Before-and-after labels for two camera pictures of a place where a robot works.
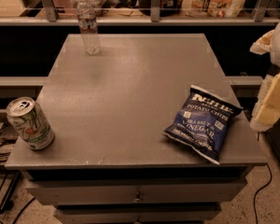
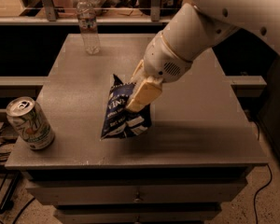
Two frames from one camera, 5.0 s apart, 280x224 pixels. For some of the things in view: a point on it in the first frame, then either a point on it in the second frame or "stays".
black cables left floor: (2, 158) stays
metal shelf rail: (52, 18) stays
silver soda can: (28, 119) stays
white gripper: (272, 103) → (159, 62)
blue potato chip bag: (201, 122) → (120, 121)
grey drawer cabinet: (110, 98) stays
